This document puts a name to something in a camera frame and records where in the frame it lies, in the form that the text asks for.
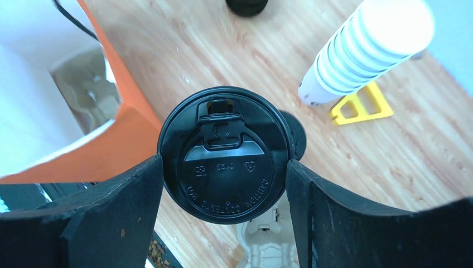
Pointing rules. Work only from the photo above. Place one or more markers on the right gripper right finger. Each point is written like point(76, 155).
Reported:
point(334, 227)

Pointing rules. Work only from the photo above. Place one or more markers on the stack of white paper cups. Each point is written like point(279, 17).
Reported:
point(378, 36)

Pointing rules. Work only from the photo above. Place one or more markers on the black plastic cup lid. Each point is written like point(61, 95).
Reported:
point(298, 134)

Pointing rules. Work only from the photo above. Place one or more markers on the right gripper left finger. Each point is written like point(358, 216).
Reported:
point(107, 225)

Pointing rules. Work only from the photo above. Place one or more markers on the orange paper takeout bag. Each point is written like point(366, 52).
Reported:
point(70, 109)

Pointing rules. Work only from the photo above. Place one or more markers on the yellow plastic holder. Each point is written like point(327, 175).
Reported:
point(360, 113)

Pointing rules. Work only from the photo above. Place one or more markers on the brown pulp cup carrier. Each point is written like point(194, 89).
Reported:
point(268, 240)

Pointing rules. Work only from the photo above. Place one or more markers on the stack of black lids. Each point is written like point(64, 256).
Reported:
point(246, 8)

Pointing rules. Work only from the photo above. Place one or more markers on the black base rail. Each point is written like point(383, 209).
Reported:
point(159, 255)

